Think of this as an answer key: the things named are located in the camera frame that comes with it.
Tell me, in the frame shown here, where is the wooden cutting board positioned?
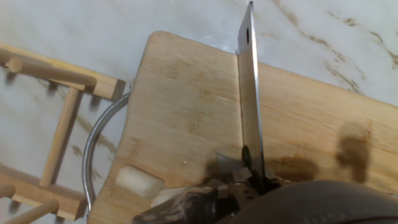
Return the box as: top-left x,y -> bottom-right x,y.
86,30 -> 398,224

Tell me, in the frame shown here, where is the wooden peg knife rack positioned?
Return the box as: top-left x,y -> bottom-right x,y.
0,42 -> 127,224

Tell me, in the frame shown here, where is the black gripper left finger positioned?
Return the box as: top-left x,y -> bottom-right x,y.
229,167 -> 259,205

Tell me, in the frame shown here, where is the steel cleaver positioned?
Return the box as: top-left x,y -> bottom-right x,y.
236,1 -> 266,185

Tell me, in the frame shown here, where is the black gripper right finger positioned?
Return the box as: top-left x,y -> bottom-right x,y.
264,170 -> 292,190

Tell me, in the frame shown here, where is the white marble pattern mat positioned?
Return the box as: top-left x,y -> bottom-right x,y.
0,0 -> 398,224

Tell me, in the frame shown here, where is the cut white scallion piece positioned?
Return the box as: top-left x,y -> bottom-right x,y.
151,186 -> 191,208
114,164 -> 165,200

